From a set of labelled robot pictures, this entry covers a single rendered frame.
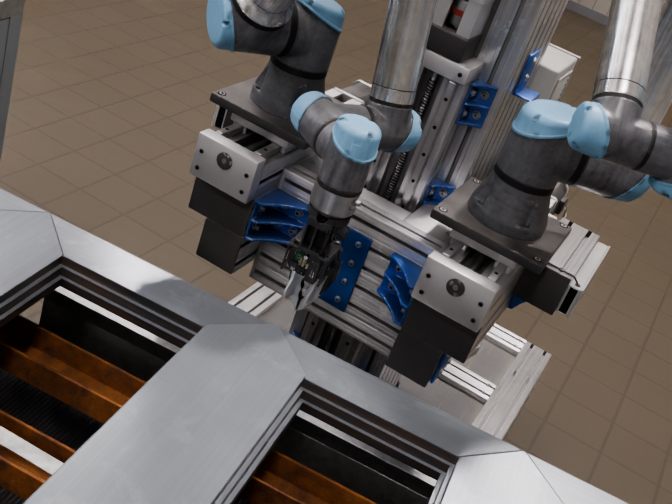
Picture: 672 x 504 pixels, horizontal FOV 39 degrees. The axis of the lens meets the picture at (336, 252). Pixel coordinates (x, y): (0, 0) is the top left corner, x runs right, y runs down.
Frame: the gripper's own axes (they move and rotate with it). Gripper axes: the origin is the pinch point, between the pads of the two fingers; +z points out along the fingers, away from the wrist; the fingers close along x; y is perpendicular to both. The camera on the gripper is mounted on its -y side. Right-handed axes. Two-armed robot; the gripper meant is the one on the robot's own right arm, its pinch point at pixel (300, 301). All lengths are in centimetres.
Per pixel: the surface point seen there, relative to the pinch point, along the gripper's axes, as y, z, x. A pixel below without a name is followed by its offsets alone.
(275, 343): 13.4, 0.5, 1.3
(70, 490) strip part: 59, 1, -6
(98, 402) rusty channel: 28.1, 15.7, -19.3
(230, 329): 15.5, 0.5, -5.9
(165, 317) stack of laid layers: 18.2, 2.2, -16.0
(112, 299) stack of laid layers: 18.8, 3.4, -25.4
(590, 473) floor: -117, 87, 81
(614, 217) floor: -329, 87, 69
